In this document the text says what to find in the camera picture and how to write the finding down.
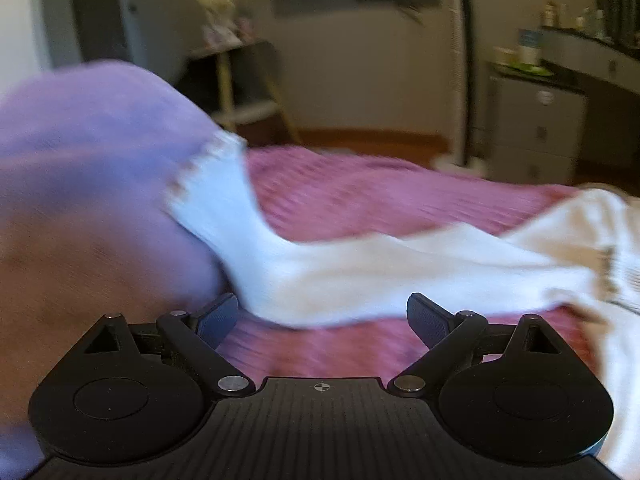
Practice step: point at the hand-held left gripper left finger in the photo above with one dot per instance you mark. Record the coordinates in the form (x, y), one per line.
(216, 319)

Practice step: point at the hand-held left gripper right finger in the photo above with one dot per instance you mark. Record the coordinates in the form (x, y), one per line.
(429, 320)

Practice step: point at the white ribbed knit garment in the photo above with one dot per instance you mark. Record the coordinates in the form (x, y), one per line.
(400, 280)

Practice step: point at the pink ribbed blanket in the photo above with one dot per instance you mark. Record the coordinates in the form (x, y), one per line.
(360, 195)

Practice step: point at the purple cloth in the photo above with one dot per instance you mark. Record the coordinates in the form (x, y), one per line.
(95, 175)

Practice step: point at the white drawer cabinet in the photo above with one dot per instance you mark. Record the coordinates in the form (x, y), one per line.
(537, 125)

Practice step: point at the white tower fan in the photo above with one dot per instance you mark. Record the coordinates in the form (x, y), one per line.
(462, 60)

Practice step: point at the green tray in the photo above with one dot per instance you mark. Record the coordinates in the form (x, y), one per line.
(525, 70)

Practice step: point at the pale plush toy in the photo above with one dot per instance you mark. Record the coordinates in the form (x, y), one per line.
(220, 12)

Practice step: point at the grey desk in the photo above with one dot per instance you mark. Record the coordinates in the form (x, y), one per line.
(590, 55)

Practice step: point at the dark door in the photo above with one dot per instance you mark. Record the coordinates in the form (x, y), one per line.
(100, 15)

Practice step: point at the group of desk bottles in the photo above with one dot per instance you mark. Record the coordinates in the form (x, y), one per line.
(565, 16)

